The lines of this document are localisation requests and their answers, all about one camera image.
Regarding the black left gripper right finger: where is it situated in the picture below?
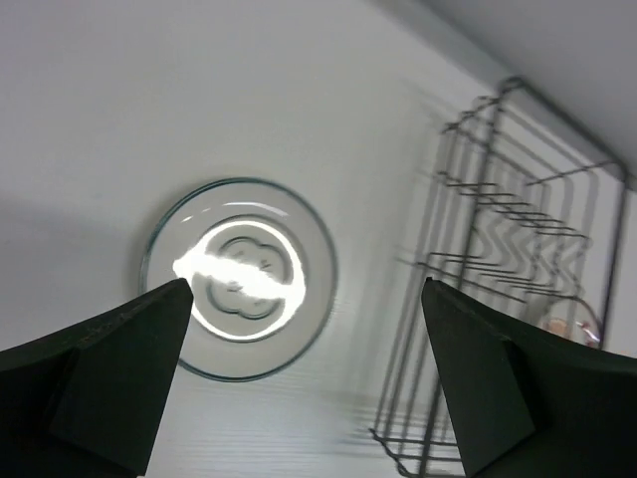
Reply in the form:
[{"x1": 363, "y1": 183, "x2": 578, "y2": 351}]
[{"x1": 421, "y1": 278, "x2": 636, "y2": 477}]

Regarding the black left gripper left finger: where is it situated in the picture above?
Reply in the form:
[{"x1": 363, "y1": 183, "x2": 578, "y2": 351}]
[{"x1": 1, "y1": 279, "x2": 193, "y2": 477}]

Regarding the white plate with orange sunburst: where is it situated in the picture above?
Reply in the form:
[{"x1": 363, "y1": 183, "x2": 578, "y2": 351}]
[{"x1": 536, "y1": 297, "x2": 601, "y2": 349}]

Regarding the white plate with flower emblem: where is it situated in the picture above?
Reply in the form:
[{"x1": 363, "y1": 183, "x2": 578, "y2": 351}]
[{"x1": 138, "y1": 176, "x2": 338, "y2": 382}]

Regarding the grey wire dish rack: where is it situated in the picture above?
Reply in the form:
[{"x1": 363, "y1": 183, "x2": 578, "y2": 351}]
[{"x1": 367, "y1": 76, "x2": 632, "y2": 477}]

